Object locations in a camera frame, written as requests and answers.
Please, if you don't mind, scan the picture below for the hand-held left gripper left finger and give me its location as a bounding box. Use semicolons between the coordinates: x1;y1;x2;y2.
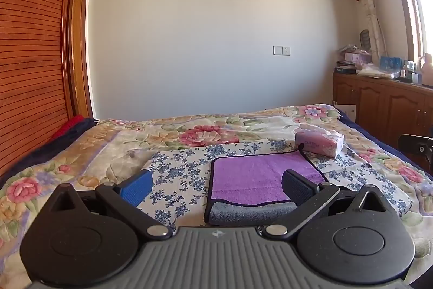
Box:
45;170;172;240

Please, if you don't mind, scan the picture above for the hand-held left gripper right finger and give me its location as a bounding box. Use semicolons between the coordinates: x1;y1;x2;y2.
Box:
263;169;387;239

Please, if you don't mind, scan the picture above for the purple and grey towel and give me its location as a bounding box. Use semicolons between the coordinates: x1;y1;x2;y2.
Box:
204;150;329;227

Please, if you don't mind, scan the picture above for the blue floral white cloth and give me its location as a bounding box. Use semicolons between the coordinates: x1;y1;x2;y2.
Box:
137;139;412;236

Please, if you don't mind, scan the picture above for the pink tissue box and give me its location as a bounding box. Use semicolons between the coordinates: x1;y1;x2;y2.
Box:
294;129;345;159

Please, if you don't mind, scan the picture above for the floral bed blanket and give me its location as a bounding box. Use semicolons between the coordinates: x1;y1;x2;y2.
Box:
0;104;433;289

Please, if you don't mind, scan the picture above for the brown wooden cabinet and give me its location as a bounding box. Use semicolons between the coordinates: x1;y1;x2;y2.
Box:
332;71;433;172

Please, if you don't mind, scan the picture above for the pink thermos jug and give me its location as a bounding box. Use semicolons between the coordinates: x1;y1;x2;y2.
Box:
420;53;433;80

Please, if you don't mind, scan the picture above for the clear plastic bag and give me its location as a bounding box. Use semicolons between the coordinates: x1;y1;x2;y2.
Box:
356;63;400;80

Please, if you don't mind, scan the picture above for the blue printed box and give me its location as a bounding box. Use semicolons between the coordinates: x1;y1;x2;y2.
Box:
380;56;402;70

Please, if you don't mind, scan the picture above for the red cloth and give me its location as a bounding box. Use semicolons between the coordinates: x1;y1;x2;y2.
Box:
51;114;86;141

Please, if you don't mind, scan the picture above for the stack of books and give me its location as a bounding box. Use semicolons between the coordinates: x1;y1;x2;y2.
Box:
336;61;357;75

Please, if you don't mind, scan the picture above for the pink cardboard box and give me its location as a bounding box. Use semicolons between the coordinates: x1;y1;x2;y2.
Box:
345;52;372;65

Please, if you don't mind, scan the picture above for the crumpled plastic bag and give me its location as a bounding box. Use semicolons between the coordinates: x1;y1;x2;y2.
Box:
337;44;370;54

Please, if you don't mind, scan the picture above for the grey woven fan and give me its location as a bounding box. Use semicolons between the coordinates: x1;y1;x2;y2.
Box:
359;29;372;54

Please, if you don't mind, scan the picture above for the wooden door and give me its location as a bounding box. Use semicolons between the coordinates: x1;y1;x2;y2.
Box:
69;0;94;119

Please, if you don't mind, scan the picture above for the slatted wooden wardrobe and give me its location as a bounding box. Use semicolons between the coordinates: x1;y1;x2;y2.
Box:
0;0;85;178

